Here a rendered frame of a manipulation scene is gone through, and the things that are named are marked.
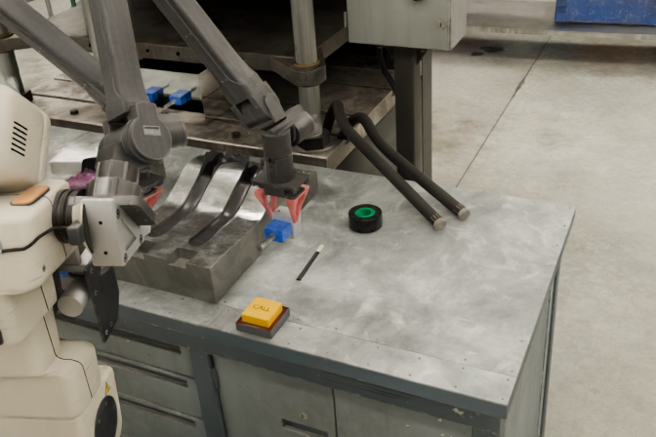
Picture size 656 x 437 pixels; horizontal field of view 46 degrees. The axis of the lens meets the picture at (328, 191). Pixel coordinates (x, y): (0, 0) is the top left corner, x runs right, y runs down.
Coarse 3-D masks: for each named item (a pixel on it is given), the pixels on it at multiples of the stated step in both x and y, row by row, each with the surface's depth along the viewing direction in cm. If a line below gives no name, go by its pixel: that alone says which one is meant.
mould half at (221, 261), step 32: (192, 160) 190; (224, 192) 180; (192, 224) 173; (256, 224) 171; (160, 256) 161; (224, 256) 160; (256, 256) 174; (160, 288) 166; (192, 288) 161; (224, 288) 163
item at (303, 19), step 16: (304, 0) 203; (304, 16) 205; (0, 32) 258; (304, 32) 207; (304, 48) 209; (0, 64) 263; (16, 64) 265; (304, 64) 212; (16, 80) 266; (304, 96) 216; (320, 112) 222; (320, 128) 223; (304, 144) 222; (320, 144) 222
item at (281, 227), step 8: (280, 208) 162; (272, 216) 160; (280, 216) 159; (288, 216) 159; (272, 224) 158; (280, 224) 158; (288, 224) 158; (296, 224) 160; (272, 232) 157; (280, 232) 156; (288, 232) 158; (296, 232) 161; (264, 240) 155; (272, 240) 158; (280, 240) 157; (264, 248) 153
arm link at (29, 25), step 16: (0, 0) 147; (16, 0) 149; (0, 16) 148; (16, 16) 148; (32, 16) 149; (16, 32) 150; (32, 32) 148; (48, 32) 150; (48, 48) 149; (64, 48) 150; (80, 48) 152; (64, 64) 150; (80, 64) 151; (96, 64) 152; (80, 80) 152; (96, 80) 151; (96, 96) 153
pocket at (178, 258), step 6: (174, 252) 163; (180, 252) 164; (186, 252) 164; (192, 252) 163; (168, 258) 161; (174, 258) 163; (180, 258) 165; (186, 258) 165; (174, 264) 161; (180, 264) 163
